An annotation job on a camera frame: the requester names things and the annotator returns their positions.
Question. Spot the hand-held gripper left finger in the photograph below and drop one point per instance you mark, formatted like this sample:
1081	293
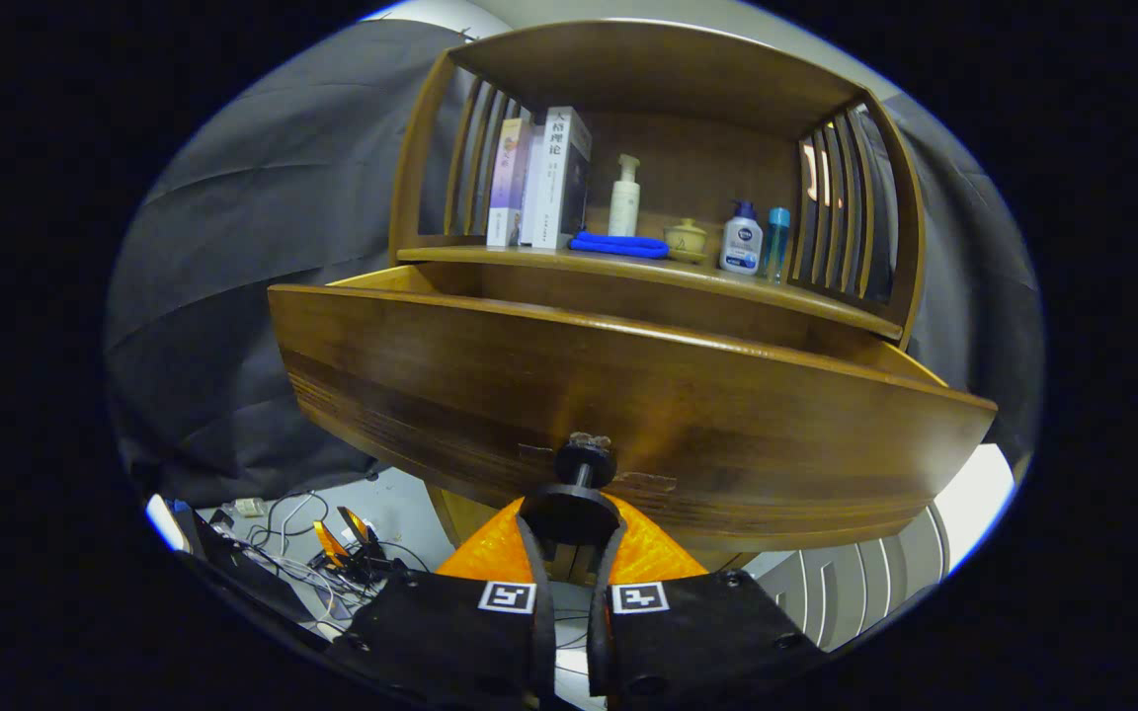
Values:
542	642

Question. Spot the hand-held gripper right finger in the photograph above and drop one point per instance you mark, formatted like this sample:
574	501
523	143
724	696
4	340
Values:
597	642

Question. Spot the wooden drawer with black knob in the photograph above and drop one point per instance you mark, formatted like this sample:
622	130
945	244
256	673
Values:
529	395

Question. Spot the wooden countertop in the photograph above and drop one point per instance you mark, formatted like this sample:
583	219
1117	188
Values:
609	265

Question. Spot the wooden cabinet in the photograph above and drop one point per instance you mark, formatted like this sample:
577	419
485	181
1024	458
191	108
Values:
688	158

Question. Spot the orange black device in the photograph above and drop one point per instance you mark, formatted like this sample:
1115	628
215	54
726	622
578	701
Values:
357	528

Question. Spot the white power strip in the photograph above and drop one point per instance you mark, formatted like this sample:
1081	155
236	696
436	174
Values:
248	507

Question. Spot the blue folded cloth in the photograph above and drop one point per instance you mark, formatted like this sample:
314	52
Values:
618	245

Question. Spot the yellow lidded teacup with saucer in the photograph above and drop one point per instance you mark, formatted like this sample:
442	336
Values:
686	240

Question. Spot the white flat panel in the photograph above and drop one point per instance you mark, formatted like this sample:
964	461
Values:
984	494

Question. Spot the white lotion bottle blue cap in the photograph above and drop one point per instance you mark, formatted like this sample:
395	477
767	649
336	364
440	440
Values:
740	247

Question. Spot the slim blue bottle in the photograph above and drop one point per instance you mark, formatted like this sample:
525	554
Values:
776	247

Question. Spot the white pump bottle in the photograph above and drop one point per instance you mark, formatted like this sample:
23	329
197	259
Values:
624	207

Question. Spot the thin white book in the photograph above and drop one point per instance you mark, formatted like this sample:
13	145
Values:
532	197

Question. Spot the purple paperback book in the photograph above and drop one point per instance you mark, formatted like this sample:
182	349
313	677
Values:
508	188

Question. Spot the thick white book dark cover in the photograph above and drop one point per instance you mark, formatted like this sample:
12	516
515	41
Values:
554	178

